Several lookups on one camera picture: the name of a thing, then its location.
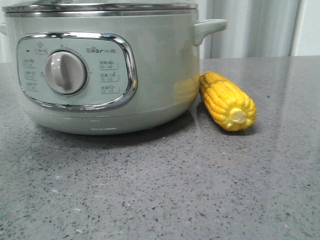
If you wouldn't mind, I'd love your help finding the white pleated curtain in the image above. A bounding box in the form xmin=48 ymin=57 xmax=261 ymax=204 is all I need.
xmin=195 ymin=0 xmax=320 ymax=59

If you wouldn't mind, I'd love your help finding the yellow corn cob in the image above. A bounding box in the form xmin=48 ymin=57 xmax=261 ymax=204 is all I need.
xmin=199 ymin=72 xmax=257 ymax=132

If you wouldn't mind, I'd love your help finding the glass pot lid steel rim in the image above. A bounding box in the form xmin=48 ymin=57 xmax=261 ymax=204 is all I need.
xmin=2 ymin=0 xmax=198 ymax=13

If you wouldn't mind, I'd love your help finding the pale green electric cooking pot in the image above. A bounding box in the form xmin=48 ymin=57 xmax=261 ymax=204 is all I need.
xmin=0 ymin=9 xmax=227 ymax=135

